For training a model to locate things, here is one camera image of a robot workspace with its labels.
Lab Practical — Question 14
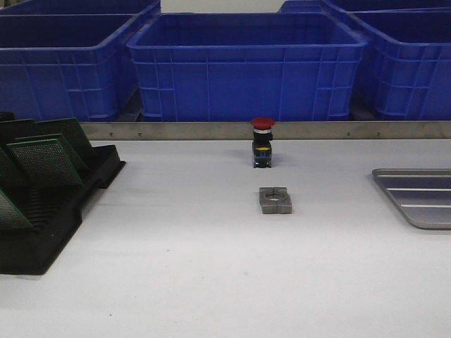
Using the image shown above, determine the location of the silver metal tray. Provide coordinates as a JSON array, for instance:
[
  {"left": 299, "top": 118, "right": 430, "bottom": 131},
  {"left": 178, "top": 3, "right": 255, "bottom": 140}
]
[{"left": 372, "top": 168, "right": 450, "bottom": 230}]

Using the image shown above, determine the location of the blue plastic crate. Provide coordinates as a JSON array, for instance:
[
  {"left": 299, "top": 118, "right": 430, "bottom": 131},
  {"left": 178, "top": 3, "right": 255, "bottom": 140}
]
[
  {"left": 1, "top": 14, "right": 140, "bottom": 121},
  {"left": 348, "top": 11, "right": 450, "bottom": 120},
  {"left": 128, "top": 13, "right": 366, "bottom": 122}
]

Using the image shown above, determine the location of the centre blue plastic crate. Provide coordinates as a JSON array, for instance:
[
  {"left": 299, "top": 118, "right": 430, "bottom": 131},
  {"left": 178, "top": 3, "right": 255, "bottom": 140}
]
[{"left": 128, "top": 13, "right": 366, "bottom": 122}]

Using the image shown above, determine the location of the far right blue crate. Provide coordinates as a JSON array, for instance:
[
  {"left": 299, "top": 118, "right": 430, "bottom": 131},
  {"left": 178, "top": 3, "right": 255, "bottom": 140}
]
[{"left": 278, "top": 0, "right": 451, "bottom": 15}]

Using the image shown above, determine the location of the green perforated circuit board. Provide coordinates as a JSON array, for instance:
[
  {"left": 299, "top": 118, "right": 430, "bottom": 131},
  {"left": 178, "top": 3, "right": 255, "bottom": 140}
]
[{"left": 1, "top": 190, "right": 32, "bottom": 230}]

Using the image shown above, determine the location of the metal table edge rail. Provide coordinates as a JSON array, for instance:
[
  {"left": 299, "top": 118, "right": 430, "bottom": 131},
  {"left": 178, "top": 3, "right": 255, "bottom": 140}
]
[{"left": 81, "top": 121, "right": 450, "bottom": 141}]

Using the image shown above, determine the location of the black slotted board rack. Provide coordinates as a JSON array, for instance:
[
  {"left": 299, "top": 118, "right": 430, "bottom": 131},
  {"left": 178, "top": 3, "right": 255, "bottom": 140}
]
[{"left": 0, "top": 111, "right": 127, "bottom": 276}]

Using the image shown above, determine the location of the grey metal clamp block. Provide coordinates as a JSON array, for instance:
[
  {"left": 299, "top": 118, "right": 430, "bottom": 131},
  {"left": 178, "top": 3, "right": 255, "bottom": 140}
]
[{"left": 259, "top": 187, "right": 292, "bottom": 214}]

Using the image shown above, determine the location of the right blue plastic crate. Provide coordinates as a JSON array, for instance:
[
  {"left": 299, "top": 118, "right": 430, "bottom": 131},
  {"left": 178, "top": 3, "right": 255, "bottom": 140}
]
[{"left": 348, "top": 11, "right": 450, "bottom": 120}]

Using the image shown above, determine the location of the red emergency stop button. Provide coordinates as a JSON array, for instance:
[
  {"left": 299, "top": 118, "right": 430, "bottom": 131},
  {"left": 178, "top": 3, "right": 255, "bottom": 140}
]
[{"left": 251, "top": 117, "right": 276, "bottom": 168}]

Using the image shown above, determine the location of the far left blue crate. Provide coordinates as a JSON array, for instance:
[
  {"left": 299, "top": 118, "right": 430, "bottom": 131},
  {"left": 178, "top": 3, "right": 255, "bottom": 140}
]
[{"left": 1, "top": 0, "right": 161, "bottom": 15}]

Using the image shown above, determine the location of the left blue plastic crate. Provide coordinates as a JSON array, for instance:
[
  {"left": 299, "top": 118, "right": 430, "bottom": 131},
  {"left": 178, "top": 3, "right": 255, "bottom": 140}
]
[{"left": 1, "top": 14, "right": 140, "bottom": 121}]

